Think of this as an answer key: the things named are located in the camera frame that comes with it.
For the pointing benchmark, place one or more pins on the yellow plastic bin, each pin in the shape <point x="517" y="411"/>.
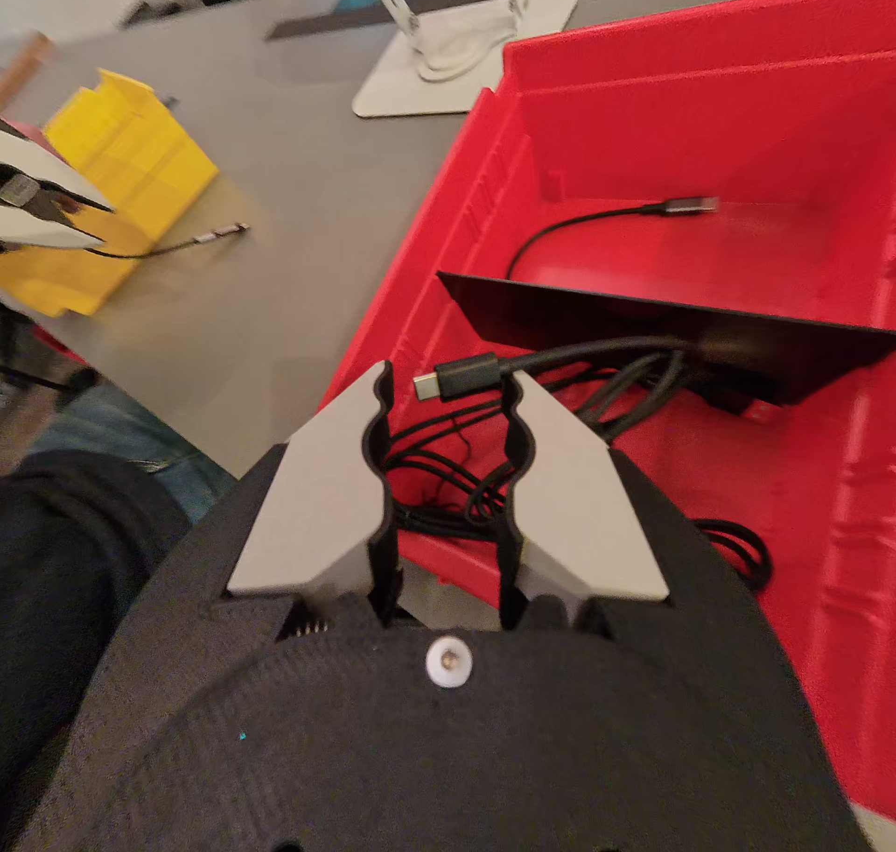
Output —
<point x="133" y="166"/>

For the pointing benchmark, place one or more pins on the person's blue jeans leg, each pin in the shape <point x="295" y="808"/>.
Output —
<point x="126" y="439"/>

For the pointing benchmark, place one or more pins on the black plastic bin divider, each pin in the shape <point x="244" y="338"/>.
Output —
<point x="672" y="327"/>

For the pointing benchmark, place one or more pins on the red plastic bin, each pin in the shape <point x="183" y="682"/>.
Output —
<point x="784" y="138"/>

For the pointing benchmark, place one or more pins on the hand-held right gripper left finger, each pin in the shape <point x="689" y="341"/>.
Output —
<point x="308" y="516"/>

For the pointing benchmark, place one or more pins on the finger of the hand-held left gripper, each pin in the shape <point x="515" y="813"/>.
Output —
<point x="42" y="233"/>
<point x="42" y="159"/>

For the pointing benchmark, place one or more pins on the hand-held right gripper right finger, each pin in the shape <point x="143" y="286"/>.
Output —
<point x="588" y="523"/>

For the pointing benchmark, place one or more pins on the white stand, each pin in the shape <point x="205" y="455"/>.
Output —
<point x="532" y="12"/>

